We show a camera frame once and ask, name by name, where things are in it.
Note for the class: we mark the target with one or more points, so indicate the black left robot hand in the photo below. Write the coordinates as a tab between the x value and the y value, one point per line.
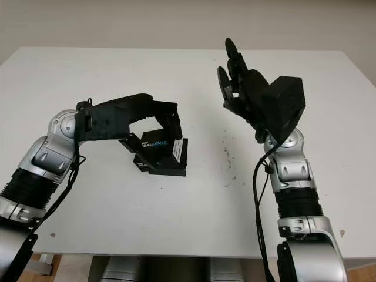
135	105

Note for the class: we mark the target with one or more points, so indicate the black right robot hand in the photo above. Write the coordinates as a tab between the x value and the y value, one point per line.
249	97

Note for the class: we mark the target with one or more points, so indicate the black RealSense box lid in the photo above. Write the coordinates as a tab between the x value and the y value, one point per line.
155	144

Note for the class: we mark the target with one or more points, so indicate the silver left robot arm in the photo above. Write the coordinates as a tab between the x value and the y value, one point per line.
44	158

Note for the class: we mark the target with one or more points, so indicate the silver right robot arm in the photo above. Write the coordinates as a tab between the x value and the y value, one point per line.
296	176

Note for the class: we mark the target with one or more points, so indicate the silver left robot thigh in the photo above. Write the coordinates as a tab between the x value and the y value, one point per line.
122	270

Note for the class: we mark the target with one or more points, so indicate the silver robot thigh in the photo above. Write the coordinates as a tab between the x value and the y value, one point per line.
227	270
122	270

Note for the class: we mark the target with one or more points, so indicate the dark robot waist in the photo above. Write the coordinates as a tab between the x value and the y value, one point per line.
173	270

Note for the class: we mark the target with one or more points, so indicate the silver right robot thigh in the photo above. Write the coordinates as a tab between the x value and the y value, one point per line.
227	270

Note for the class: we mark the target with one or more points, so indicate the grey metal table foot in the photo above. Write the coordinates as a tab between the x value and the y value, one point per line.
44	264

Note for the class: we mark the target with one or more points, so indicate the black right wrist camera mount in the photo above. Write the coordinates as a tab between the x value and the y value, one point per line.
285	100

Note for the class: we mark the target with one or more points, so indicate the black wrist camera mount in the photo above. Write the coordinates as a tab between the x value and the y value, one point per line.
285	100
102	126

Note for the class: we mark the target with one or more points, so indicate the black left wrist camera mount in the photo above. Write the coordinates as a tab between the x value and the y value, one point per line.
102	126

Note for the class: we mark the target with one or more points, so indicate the black camera box base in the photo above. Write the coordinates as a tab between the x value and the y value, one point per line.
176	172

